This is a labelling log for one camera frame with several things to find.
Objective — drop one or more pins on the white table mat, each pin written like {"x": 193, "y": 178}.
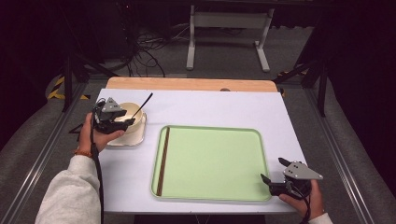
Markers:
{"x": 202, "y": 105}

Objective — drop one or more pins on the cream bowl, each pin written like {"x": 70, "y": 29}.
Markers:
{"x": 135, "y": 109}

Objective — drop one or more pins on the light green tray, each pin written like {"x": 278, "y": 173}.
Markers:
{"x": 214, "y": 163}

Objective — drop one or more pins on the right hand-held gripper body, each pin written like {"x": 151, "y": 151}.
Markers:
{"x": 295, "y": 182}

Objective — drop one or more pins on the aluminium floor rail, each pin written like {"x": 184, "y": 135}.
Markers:
{"x": 339, "y": 161}
{"x": 40, "y": 161}

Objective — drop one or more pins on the white square plate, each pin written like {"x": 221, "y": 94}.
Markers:
{"x": 135, "y": 138}

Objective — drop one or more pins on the white metal stand frame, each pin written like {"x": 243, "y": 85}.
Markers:
{"x": 230, "y": 20}

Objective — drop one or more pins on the person's right hand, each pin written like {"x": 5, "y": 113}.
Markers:
{"x": 306, "y": 207}

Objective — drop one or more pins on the person's left hand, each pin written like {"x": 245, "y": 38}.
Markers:
{"x": 93, "y": 138}

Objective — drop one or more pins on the yellow black hazard tape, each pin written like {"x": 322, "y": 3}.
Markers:
{"x": 54, "y": 93}

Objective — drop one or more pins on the black metal stand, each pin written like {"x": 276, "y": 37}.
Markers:
{"x": 320, "y": 84}
{"x": 68, "y": 84}

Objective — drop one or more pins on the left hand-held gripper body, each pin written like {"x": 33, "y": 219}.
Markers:
{"x": 107, "y": 119}

